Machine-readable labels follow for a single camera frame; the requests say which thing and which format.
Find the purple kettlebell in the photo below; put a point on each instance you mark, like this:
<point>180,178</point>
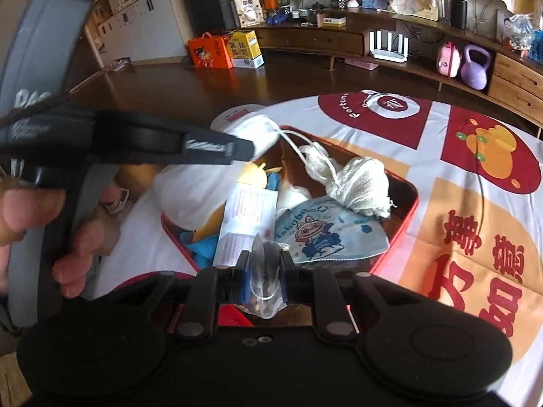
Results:
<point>475,70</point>

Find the knotted plastic bag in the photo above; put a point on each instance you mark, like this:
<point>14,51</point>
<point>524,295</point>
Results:
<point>519,29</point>

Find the wooden TV cabinet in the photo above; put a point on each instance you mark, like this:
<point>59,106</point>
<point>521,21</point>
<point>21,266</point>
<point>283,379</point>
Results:
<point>513,76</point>

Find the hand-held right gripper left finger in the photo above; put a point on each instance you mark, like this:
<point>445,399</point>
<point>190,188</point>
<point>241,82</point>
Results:
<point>244,282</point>

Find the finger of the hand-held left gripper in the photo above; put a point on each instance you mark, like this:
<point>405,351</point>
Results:
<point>203,146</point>

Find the blue toy car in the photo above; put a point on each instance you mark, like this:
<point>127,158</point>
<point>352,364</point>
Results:
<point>278,20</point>

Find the wall storage cabinet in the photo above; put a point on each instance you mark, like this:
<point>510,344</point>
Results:
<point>140,17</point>

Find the printed tablecloth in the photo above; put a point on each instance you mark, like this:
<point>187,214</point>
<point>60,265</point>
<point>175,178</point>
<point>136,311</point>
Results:
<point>466,241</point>

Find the blue plastic holder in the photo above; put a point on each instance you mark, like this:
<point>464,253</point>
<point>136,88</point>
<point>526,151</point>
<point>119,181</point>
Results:
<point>536,44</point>

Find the red tin box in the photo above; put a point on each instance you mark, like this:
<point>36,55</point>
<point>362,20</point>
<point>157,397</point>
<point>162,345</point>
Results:
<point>403,220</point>

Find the cartoon print face mask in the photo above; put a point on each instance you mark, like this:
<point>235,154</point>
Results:
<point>339,237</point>

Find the black speaker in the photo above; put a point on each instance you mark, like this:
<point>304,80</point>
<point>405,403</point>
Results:
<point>458,12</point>

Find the clear plastic bag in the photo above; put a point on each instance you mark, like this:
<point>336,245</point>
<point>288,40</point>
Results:
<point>265,271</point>

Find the yellow soft toy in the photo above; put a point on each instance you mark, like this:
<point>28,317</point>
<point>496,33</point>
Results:
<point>252,174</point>

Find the white router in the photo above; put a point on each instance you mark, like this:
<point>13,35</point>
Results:
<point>388,51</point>

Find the orange gift box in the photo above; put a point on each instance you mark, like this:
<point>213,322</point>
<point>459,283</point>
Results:
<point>210,53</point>

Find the pink flat item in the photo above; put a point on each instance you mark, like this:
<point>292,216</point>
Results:
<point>360,63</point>

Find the cream printed box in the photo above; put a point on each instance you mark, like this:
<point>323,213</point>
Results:
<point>249,10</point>

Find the cream gauze bundle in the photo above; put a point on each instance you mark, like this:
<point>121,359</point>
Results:
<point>360,182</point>

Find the person's left hand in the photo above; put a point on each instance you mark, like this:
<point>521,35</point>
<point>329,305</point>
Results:
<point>25,212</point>

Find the black cabinet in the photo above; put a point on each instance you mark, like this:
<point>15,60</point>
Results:
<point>208,4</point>

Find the pink toy case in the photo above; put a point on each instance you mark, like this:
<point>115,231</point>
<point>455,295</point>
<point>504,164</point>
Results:
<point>448,61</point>

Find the small white box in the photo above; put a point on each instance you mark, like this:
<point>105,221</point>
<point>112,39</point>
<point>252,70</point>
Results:
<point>335,20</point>

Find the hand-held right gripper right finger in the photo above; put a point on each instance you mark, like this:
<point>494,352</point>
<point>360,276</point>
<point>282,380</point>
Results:
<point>285,282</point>

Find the yellow carton box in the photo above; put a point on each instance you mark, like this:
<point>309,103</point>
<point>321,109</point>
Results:
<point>246,48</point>

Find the beige padded stand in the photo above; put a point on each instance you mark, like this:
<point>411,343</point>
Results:
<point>488,12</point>

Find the white paper leaflet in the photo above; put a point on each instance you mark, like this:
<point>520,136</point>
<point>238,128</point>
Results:
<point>246,216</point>

